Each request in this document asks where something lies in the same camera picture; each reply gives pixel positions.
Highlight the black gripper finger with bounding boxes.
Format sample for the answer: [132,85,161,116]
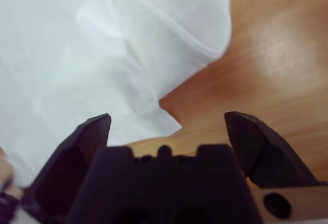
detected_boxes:
[24,113,112,218]
[224,111,321,190]

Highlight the white Unitree t-shirt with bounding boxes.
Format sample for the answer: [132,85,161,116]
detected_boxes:
[0,0,231,191]

